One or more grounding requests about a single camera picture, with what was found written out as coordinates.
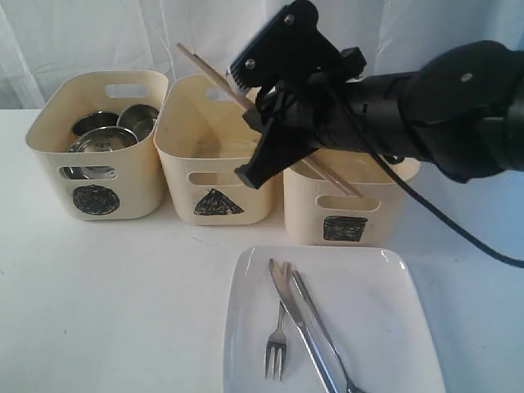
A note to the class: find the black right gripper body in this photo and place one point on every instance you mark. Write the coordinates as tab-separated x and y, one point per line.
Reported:
330	117

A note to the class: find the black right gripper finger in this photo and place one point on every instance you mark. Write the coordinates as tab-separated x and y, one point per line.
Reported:
279	147
267	112

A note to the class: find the wooden chopstick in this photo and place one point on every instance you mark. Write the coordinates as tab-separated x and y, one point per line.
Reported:
223	79
213	75

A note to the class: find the steel mug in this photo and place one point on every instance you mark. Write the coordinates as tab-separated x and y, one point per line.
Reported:
140	119
93	121

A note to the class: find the stainless steel bowl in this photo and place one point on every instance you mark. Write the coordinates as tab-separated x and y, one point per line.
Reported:
103	139

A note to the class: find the steel table knife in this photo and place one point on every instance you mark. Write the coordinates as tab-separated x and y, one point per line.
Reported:
288	301

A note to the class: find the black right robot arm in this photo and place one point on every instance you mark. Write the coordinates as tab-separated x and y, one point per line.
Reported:
462	112

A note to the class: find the cream bin with square mark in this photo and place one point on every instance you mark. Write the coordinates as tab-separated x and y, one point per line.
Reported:
316	213

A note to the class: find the cream bin with triangle mark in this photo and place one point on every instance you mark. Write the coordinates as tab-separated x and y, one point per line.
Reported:
201	138

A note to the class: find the cream bin with circle mark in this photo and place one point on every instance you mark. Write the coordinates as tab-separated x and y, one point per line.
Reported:
124	184

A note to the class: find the white rectangular plate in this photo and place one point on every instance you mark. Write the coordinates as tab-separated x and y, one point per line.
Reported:
377	331

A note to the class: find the white backdrop curtain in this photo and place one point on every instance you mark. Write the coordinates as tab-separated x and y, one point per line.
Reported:
44	43

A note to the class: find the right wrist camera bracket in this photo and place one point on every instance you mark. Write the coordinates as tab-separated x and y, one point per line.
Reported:
289	48

